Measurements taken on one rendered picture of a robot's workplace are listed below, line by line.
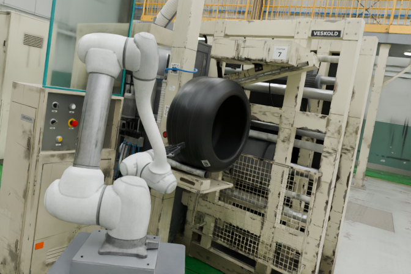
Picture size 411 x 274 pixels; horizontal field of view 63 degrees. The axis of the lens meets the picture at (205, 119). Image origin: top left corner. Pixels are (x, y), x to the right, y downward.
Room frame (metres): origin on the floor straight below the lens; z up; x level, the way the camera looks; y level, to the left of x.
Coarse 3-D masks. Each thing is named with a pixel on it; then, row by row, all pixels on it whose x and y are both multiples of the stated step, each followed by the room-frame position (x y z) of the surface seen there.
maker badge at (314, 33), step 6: (312, 30) 2.34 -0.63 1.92; (318, 30) 2.32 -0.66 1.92; (324, 30) 2.29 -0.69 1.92; (330, 30) 2.27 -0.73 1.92; (336, 30) 2.25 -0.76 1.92; (312, 36) 2.34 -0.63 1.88; (318, 36) 2.31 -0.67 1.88; (324, 36) 2.29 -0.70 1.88; (330, 36) 2.27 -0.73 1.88; (336, 36) 2.24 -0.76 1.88
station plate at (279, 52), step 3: (276, 48) 2.14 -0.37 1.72; (279, 48) 2.13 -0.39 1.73; (282, 48) 2.12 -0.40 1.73; (285, 48) 2.11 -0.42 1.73; (273, 51) 2.15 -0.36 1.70; (276, 51) 2.14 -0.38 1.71; (279, 51) 2.13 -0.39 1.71; (282, 51) 2.12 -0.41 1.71; (285, 51) 2.10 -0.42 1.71; (273, 54) 2.15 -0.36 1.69; (276, 54) 2.14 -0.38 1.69; (279, 54) 2.13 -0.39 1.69; (282, 54) 2.11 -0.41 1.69; (285, 54) 2.10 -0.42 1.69; (273, 57) 2.15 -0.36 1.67; (276, 57) 2.13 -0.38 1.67; (279, 57) 2.12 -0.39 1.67; (282, 57) 2.11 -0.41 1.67; (285, 57) 2.10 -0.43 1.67
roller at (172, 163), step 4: (168, 160) 2.14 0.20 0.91; (172, 160) 2.13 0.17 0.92; (172, 164) 2.11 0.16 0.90; (176, 164) 2.10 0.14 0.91; (180, 164) 2.08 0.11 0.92; (184, 164) 2.08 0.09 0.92; (180, 168) 2.07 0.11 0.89; (184, 168) 2.05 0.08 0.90; (188, 168) 2.04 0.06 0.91; (192, 168) 2.02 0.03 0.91; (196, 168) 2.01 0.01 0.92; (192, 172) 2.02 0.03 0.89; (196, 172) 2.00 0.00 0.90; (200, 172) 1.98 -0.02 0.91; (204, 172) 1.97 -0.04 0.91; (208, 172) 1.98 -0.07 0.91; (200, 176) 1.99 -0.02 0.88; (204, 176) 1.96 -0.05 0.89; (208, 176) 1.98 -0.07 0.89
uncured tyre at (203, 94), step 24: (192, 96) 1.95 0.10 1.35; (216, 96) 1.93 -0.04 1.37; (240, 96) 2.11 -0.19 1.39; (168, 120) 1.99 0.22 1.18; (192, 120) 1.88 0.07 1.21; (216, 120) 2.44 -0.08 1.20; (240, 120) 2.36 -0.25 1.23; (192, 144) 1.89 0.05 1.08; (216, 144) 2.40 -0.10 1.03; (240, 144) 2.22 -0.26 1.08; (216, 168) 2.02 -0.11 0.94
